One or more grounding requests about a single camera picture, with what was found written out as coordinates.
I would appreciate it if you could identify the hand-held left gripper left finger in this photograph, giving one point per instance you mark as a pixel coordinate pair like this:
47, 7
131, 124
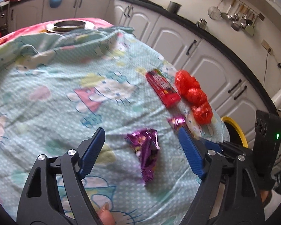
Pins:
92, 152

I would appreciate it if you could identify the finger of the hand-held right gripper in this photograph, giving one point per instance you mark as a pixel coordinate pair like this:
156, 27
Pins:
219, 146

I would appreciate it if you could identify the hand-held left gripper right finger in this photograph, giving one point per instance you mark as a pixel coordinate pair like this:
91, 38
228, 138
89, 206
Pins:
192, 154

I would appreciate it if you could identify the yellow trash bin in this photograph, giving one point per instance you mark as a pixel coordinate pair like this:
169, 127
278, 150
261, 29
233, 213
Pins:
234, 122

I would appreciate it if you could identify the large purple foil wrapper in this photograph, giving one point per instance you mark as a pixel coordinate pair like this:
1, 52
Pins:
146, 154

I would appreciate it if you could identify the person's left hand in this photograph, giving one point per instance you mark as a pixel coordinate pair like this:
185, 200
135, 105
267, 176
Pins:
106, 216

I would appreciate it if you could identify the small pink foil wrapper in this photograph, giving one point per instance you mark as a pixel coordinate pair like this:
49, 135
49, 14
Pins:
176, 121

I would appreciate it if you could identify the white plastic container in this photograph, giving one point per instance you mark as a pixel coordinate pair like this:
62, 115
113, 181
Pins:
280, 99

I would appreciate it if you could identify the light blue printed blanket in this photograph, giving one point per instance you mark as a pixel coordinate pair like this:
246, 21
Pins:
60, 103

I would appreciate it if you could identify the red net bag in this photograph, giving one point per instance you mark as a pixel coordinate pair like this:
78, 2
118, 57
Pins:
193, 93

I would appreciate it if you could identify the red snack box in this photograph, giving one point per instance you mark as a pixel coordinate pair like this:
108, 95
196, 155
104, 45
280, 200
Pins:
164, 89

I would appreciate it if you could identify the white kitchen cabinets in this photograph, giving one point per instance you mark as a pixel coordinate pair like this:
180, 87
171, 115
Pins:
215, 61

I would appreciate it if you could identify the black countertop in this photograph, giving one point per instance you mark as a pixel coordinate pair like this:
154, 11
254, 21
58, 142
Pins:
224, 45

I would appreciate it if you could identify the row of hanging metal utensils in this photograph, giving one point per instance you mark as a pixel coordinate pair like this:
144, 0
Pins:
242, 21

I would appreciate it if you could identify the small metal canister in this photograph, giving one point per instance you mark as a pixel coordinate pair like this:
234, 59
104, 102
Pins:
202, 24

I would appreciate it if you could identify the metal basin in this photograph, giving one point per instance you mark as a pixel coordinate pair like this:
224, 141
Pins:
68, 25

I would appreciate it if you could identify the metal mesh strainer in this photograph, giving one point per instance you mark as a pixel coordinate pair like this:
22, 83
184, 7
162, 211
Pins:
214, 13

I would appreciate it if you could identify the pink blanket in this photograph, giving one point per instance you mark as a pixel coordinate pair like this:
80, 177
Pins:
21, 31

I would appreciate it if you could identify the metal cup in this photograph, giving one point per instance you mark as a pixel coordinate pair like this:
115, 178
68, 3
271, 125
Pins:
174, 7

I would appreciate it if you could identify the blue hanging object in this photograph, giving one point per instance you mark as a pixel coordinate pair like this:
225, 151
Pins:
56, 1

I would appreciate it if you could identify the wall socket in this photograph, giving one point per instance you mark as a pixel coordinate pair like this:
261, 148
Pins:
267, 46

